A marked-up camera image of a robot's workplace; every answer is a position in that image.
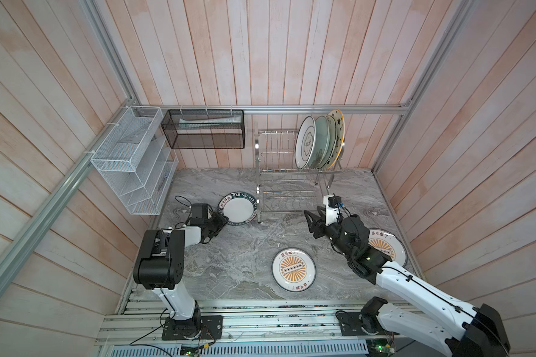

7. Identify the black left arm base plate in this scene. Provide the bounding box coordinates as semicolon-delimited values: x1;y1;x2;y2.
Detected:
162;315;223;341

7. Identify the cream plate with berry sprigs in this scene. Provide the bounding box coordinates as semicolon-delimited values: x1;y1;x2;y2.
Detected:
320;115;336;169

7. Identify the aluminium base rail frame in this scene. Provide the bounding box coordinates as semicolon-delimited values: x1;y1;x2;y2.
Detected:
92;297;438;356

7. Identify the dark-rim lettered white plate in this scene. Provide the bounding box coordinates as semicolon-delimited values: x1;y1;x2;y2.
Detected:
217;191;258;226

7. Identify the white plate with flower outline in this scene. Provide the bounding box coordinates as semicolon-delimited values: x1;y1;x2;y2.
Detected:
295;116;316;170

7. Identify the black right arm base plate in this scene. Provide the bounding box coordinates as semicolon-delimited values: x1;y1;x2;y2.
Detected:
335;310;398;336

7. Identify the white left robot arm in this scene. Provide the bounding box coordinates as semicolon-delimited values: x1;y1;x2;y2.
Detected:
133;203;229;337

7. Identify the stainless steel dish rack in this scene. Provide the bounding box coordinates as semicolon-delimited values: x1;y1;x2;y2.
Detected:
255;129;342;222

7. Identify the pale green plate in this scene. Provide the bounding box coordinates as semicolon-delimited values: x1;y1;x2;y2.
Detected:
309;116;329;169

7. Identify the cat and stars orange-rim plate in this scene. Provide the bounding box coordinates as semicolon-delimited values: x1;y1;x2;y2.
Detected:
328;109;345;169

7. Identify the orange sunburst plate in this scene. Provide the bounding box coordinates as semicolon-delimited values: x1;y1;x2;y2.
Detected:
369;228;408;266
272;248;317;292

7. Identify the black mesh wall basket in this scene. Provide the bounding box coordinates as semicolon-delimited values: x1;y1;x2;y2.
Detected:
161;109;246;150

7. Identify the white wire mesh shelf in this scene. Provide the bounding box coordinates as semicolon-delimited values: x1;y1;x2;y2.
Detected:
91;106;179;216

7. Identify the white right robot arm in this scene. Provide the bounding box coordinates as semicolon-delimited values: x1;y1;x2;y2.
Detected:
304;207;511;356

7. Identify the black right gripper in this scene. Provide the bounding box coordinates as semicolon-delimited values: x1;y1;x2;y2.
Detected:
305;206;355;262

